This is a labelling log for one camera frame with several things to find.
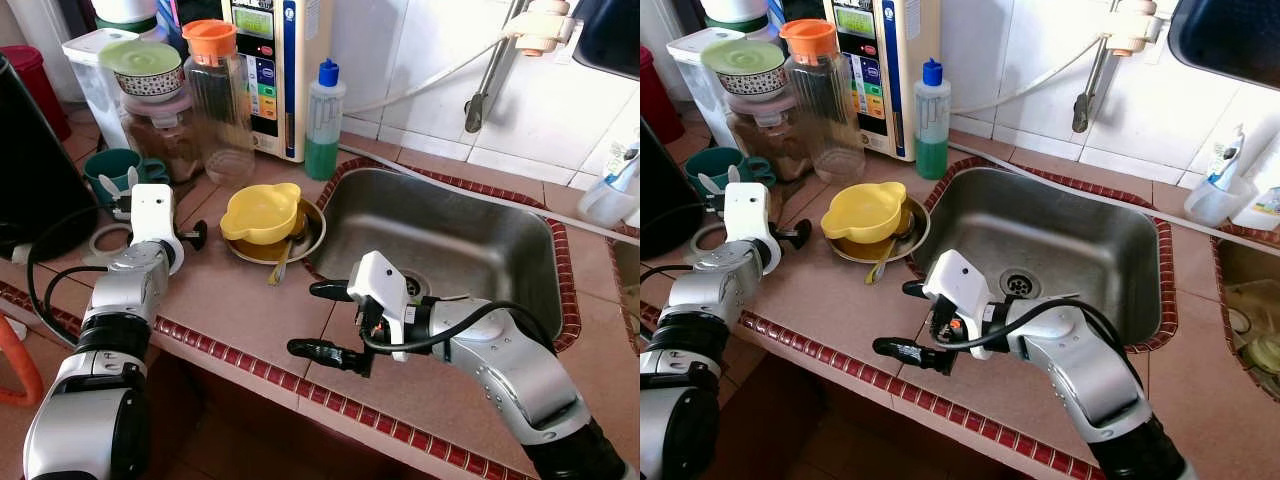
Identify steel spoon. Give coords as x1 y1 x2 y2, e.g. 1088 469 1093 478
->
867 235 907 287
265 235 302 289

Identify yellow plastic bowl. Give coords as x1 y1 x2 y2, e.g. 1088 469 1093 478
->
220 182 304 247
822 181 910 245

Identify round steel plate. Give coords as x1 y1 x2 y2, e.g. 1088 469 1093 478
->
830 197 932 265
228 197 328 267

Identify clear tape roll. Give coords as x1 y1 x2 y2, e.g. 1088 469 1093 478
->
690 222 732 257
88 222 137 264

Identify white rabbit figurine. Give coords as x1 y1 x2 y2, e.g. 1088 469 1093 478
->
97 165 141 223

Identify glass jar brown contents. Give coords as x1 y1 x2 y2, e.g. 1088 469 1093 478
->
725 88 812 184
118 88 207 184

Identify teal mug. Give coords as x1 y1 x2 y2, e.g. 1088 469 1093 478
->
83 148 172 207
685 147 777 202

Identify steel sink basin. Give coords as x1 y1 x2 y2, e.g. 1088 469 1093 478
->
908 157 1180 354
1210 234 1280 403
305 163 583 353
606 238 641 353

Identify clear pitcher orange lid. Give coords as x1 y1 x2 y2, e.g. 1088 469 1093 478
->
779 18 867 185
182 19 257 187

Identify green soap bottle blue cap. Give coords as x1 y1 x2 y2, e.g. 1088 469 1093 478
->
303 58 349 183
912 58 954 182

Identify black appliance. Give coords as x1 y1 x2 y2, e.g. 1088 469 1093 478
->
640 120 707 262
0 55 100 264

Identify patterned bowl green lid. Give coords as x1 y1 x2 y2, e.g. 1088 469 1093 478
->
98 39 187 99
700 38 790 98

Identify white blue toothpaste tube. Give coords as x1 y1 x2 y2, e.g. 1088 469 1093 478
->
1205 125 1247 192
600 140 641 192

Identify clear plastic storage box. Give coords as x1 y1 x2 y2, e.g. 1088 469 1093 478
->
62 28 137 152
667 28 747 152

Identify beige water ionizer appliance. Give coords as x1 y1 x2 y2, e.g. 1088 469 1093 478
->
222 0 337 165
825 0 944 162

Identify clear plastic cup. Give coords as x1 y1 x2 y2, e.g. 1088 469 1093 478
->
578 165 641 229
1185 170 1257 229

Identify dark red bin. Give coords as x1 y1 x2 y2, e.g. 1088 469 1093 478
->
0 45 74 142
640 45 667 147

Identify orange plastic object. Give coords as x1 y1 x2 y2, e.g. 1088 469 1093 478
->
0 315 47 409

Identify white green kettle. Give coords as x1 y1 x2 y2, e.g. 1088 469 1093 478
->
90 0 162 34
700 0 772 32

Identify dark blue tray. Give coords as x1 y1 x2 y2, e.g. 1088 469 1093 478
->
570 0 641 82
1168 0 1280 92

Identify beige faucet diverter valve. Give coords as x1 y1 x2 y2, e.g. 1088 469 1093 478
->
1103 0 1167 59
503 0 584 59

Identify white detergent bottle yellow cap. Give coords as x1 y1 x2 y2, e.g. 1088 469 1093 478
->
1235 185 1280 232

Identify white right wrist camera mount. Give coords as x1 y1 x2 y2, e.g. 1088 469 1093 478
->
347 250 412 364
922 250 997 362

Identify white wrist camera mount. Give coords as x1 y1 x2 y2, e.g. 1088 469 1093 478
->
922 250 997 362
347 250 412 364
722 183 784 275
130 183 187 276

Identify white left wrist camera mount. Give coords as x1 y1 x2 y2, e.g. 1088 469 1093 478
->
130 183 187 276
722 183 784 275

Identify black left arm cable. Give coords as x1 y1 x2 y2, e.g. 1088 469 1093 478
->
640 200 727 333
24 203 133 348

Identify curved white hose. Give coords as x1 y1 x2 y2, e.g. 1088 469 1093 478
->
340 35 521 117

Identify steel wall faucet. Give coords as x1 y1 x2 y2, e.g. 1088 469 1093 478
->
1072 0 1132 135
463 0 532 135

